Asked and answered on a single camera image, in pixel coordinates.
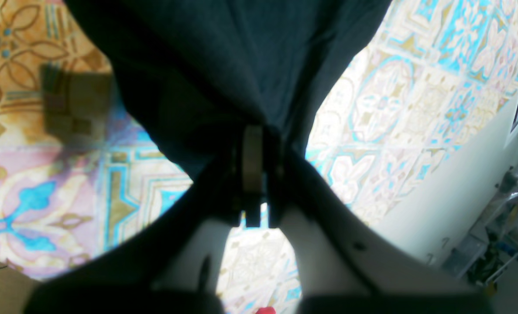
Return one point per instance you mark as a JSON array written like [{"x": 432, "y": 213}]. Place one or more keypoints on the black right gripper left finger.
[{"x": 175, "y": 261}]

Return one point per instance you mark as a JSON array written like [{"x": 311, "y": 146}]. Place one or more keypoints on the black t-shirt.
[{"x": 194, "y": 73}]

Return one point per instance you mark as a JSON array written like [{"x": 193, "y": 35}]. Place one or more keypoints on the patterned colourful tablecloth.
[{"x": 78, "y": 175}]

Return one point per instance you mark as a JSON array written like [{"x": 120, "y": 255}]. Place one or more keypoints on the orange clamp bottom right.
[{"x": 266, "y": 310}]

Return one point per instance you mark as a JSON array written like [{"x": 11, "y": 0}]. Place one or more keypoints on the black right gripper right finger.
[{"x": 344, "y": 266}]

